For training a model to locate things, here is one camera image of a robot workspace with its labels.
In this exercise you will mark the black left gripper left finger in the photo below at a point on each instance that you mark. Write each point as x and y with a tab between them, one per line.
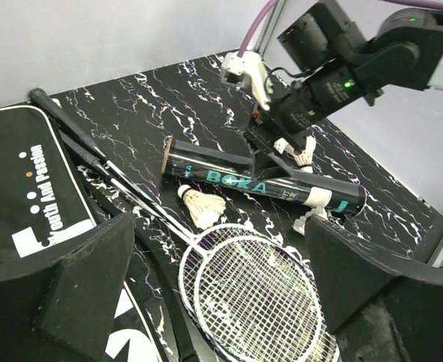
59	304

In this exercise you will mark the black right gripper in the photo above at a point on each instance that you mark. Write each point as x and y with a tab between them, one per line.
288	117

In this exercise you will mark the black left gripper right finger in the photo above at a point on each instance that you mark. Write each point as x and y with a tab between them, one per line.
377	303

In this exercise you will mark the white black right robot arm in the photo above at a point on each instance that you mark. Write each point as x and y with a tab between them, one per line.
339	66

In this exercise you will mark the white badminton racket upper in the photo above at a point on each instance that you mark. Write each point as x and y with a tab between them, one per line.
254	300

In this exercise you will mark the black sport racket bag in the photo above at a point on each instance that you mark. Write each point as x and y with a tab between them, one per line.
42	204

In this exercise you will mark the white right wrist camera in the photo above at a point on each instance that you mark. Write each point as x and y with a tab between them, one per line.
248	71

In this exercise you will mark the right aluminium frame post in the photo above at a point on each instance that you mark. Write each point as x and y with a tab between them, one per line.
266	29

